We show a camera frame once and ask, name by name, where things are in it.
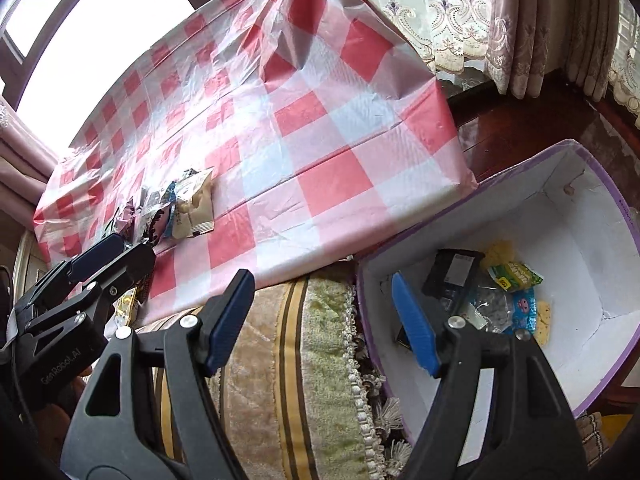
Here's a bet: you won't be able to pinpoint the maroon snack packet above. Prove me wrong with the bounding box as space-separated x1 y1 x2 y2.
106 199 146 241

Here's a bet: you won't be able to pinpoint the white packet of round snacks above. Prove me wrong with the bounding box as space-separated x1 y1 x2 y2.
171 168 215 239

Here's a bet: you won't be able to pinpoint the red white checked plastic tablecloth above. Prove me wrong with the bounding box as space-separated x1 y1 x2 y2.
32 0 478 322

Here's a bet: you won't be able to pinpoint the green snack packet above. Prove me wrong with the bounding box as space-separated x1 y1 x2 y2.
487 259 544 294

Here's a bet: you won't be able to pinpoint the clear blue-edged snack packet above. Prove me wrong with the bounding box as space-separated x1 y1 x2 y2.
459 284 539 337

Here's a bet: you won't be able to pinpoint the white and yellow snack packet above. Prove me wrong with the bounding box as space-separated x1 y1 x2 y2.
113 291 141 324

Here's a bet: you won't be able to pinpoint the cream cabinet with drawers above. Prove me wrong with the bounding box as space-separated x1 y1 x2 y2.
12 230 53 287

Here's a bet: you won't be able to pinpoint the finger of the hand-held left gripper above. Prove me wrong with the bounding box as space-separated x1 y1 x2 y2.
14 232 127 312
22 242 157 333

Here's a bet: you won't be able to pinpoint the plain pink curtain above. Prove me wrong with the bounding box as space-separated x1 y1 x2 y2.
0 100 60 212

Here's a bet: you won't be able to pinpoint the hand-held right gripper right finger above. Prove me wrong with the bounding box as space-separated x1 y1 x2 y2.
391 271 582 480

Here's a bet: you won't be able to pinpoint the silver snack packets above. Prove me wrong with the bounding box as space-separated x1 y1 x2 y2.
140 182 177 247

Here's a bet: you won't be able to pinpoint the patterned pink curtain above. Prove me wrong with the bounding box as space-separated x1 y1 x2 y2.
487 0 622 104

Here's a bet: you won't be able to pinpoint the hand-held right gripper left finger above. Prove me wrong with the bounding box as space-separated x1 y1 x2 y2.
60 268 257 480

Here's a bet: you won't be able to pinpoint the striped plush sofa cover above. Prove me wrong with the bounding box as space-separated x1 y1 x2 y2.
132 260 417 480

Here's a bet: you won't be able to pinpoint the pale yellow cracker packet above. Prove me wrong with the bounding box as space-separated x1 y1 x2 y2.
529 299 554 347

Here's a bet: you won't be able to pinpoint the white cardboard box purple edge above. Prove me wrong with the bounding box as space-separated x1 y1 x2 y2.
355 139 640 459

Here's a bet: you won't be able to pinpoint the black snack packet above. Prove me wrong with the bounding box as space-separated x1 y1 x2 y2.
421 248 487 312

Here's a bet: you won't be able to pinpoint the white lace curtain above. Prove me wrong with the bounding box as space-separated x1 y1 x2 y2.
606 0 640 129
320 0 497 79

